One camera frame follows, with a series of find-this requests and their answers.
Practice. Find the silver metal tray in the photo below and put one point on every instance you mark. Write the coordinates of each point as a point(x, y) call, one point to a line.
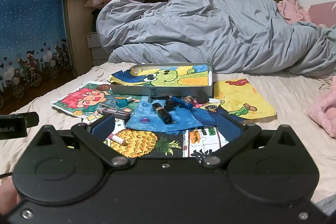
point(162, 90)

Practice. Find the blue printed curtain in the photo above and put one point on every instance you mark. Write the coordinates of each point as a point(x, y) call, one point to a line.
point(26, 16)

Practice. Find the black binder clip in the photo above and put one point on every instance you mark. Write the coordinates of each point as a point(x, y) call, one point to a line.
point(169, 104)

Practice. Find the grey duvet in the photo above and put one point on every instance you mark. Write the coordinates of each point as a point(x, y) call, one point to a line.
point(210, 29)

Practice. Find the small brown round item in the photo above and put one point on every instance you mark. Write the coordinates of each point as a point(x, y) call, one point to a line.
point(189, 100)

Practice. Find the blue painted drawing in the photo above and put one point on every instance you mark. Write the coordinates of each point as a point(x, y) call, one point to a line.
point(183, 119)

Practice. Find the white nightstand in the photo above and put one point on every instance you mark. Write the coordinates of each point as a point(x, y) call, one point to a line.
point(98, 56)

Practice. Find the silver metal clip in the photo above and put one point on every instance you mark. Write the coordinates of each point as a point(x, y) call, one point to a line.
point(149, 96)

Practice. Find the black lipstick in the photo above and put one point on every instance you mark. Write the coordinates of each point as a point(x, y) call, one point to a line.
point(161, 112)

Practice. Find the blue pen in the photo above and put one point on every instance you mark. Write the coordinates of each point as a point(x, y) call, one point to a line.
point(182, 102)

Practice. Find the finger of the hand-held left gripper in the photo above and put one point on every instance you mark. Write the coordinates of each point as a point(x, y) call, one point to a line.
point(26, 119)

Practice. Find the pink crumpled cloth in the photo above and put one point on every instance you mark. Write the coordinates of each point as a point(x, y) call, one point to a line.
point(291, 8)

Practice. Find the teal nail polish bottle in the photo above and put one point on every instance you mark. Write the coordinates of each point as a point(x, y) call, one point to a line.
point(122, 103)

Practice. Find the white and pink tube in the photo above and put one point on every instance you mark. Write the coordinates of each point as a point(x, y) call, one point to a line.
point(118, 139)

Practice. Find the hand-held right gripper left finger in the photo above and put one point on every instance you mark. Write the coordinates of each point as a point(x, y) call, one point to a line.
point(102, 125)

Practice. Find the pink fluffy blanket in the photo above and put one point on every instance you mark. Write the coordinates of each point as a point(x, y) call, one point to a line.
point(324, 111)

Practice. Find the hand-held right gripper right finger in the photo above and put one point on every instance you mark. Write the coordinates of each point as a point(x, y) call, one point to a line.
point(231, 128)

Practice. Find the pineapple drawing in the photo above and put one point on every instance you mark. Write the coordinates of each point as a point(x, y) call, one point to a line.
point(141, 140)

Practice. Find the light wooden panel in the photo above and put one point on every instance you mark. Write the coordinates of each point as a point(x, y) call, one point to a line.
point(78, 43)

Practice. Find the maroon cosmetic tube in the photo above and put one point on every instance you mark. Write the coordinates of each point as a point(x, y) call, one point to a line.
point(115, 112)

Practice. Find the red-haired boy drawing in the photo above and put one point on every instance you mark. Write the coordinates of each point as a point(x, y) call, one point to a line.
point(78, 100)

